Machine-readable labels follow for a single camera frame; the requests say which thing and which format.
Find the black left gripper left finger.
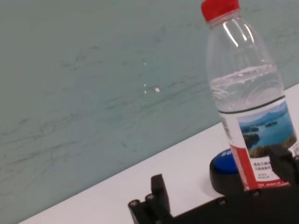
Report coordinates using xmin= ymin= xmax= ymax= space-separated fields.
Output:
xmin=128 ymin=173 xmax=174 ymax=224

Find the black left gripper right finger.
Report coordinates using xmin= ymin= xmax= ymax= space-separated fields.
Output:
xmin=266 ymin=143 xmax=299 ymax=187

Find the blue push button black base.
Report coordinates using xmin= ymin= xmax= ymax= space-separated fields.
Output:
xmin=208 ymin=147 xmax=246 ymax=197

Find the clear water bottle red cap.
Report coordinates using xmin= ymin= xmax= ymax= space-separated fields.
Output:
xmin=200 ymin=0 xmax=299 ymax=192

